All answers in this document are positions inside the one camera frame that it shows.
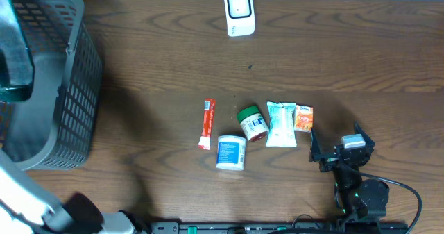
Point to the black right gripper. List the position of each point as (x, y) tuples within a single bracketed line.
[(329, 160)]

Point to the orange Kleenex tissue pack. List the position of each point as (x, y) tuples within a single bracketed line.
[(304, 118)]

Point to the green white wipes pack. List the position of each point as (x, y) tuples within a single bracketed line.
[(281, 128)]

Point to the green lid jar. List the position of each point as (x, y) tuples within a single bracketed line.
[(252, 123)]

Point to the white round tub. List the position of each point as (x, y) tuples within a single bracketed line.
[(231, 152)]

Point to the red snack package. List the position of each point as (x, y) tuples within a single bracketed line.
[(208, 120)]

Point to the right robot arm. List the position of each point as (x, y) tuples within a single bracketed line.
[(360, 199)]

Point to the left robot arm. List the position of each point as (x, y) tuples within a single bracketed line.
[(27, 207)]

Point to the white barcode scanner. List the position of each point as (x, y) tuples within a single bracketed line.
[(240, 17)]

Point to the grey plastic shopping basket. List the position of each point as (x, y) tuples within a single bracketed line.
[(54, 128)]

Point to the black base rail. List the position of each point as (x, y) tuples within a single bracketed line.
[(261, 228)]

